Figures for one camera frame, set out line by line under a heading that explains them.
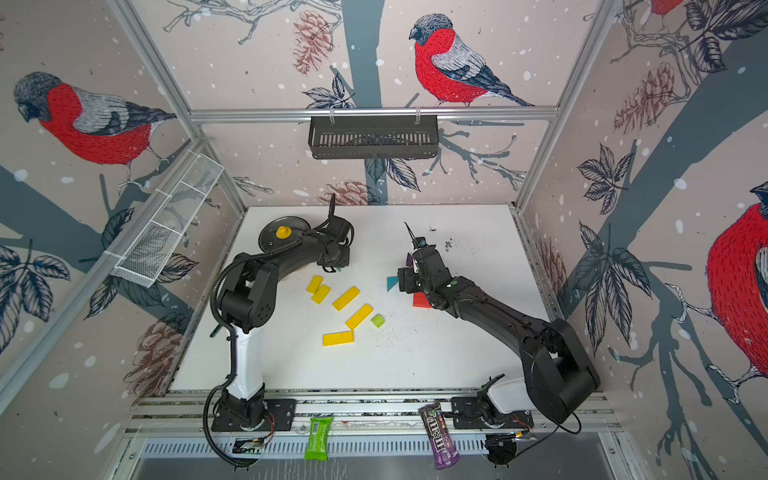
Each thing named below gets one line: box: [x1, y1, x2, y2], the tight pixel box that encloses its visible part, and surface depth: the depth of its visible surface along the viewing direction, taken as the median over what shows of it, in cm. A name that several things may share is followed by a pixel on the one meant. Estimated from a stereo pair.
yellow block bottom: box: [322, 330, 355, 347], surface depth 88 cm
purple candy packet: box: [418, 402, 460, 469], surface depth 71 cm
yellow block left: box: [311, 284, 331, 305], surface depth 98 cm
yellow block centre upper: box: [332, 286, 361, 312], surface depth 97 cm
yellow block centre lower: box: [345, 303, 374, 330], surface depth 92 cm
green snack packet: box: [304, 416, 333, 461], surface depth 71 cm
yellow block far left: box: [306, 275, 324, 294], surface depth 100 cm
